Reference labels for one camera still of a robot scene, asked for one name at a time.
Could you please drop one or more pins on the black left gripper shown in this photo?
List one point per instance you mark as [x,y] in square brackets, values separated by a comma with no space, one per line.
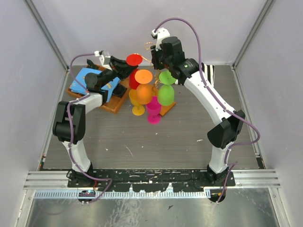
[121,67]

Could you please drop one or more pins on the black item in tray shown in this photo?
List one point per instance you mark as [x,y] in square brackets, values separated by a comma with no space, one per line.
[119,91]

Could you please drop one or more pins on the dark patterned cloth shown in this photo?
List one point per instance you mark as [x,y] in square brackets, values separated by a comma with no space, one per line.
[91,65]

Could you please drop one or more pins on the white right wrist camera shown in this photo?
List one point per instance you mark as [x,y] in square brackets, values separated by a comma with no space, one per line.
[159,34]

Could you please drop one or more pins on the black white striped cloth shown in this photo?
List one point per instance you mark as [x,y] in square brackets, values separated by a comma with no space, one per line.
[209,72]

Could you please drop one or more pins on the wooden compartment tray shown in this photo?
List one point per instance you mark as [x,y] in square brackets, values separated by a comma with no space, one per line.
[115,103]

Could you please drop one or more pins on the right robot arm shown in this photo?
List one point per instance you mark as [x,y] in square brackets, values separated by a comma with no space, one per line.
[167,54]

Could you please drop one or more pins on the pink plastic wine glass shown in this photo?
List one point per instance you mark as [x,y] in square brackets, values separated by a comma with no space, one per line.
[153,109]

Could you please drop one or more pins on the orange plastic wine glass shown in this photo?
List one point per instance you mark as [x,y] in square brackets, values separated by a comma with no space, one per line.
[144,92]

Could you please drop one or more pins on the green plastic wine glass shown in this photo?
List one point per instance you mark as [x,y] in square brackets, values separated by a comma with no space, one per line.
[166,92]

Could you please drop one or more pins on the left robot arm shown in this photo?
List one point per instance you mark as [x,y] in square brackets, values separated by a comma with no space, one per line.
[70,118]

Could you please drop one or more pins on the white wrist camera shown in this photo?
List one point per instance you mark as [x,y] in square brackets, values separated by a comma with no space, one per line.
[104,58]
[159,34]

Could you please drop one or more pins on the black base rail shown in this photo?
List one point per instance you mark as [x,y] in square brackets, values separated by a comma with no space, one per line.
[148,180]

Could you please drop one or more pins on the red plastic wine glass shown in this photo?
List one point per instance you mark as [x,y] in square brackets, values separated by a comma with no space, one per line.
[134,60]

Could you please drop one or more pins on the gold wire glass rack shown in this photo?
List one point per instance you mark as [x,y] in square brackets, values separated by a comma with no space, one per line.
[154,87]

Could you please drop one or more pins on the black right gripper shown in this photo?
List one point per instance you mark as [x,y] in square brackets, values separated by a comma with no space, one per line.
[155,54]

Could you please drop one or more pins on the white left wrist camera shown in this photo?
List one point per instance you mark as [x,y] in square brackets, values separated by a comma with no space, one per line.
[104,58]

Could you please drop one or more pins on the yellow plastic wine glass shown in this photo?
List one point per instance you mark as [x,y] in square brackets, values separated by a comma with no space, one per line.
[138,109]

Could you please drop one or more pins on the blue patterned cloth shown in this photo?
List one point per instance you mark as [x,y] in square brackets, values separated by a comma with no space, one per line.
[76,88]

